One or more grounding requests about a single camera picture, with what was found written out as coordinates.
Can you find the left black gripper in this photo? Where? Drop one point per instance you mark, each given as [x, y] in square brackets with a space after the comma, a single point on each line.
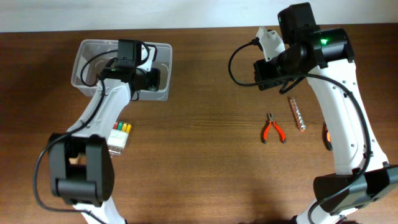
[154, 83]

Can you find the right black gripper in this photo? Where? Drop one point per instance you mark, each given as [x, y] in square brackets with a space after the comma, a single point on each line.
[262, 73]

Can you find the clear plastic container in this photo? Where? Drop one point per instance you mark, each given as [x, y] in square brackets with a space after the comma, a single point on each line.
[93, 54]

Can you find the orange scraper wooden handle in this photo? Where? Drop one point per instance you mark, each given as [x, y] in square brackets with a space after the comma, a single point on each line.
[79, 160]

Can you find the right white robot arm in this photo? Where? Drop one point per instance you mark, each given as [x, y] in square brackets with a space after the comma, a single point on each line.
[325, 58]

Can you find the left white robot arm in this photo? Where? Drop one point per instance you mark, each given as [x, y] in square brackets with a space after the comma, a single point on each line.
[81, 169]

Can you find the copper terminal bar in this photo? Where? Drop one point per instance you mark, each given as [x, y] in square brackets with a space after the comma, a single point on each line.
[297, 115]

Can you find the orange black long-nose pliers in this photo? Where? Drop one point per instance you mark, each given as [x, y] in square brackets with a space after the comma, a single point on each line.
[326, 137]

